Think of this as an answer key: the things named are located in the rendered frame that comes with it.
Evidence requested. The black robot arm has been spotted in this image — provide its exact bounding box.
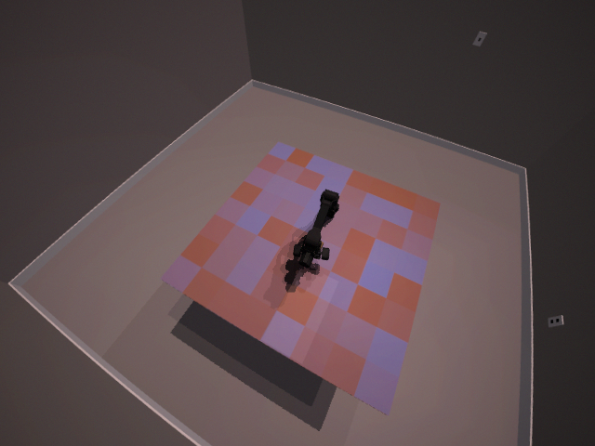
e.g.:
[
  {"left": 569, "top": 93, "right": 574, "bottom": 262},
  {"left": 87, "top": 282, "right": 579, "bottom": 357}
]
[{"left": 298, "top": 190, "right": 339, "bottom": 268}]

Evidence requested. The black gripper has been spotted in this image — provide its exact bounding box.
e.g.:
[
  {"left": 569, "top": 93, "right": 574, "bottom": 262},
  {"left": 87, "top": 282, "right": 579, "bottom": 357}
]
[{"left": 293, "top": 244, "right": 330, "bottom": 260}]

